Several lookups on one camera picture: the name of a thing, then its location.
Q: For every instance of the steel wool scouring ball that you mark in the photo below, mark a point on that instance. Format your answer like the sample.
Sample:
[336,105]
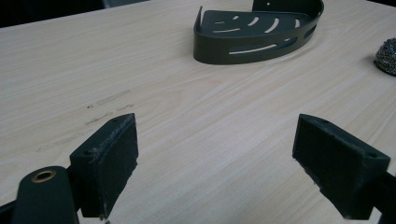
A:
[387,57]

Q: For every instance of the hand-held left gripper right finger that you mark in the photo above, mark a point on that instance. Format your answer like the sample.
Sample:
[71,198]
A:
[336,168]

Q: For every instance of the black slotted corner shelf basket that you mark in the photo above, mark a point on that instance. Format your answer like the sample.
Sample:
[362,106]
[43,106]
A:
[249,43]

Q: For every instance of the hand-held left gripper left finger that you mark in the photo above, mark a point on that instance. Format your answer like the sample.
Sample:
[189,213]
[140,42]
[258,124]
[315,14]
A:
[106,165]

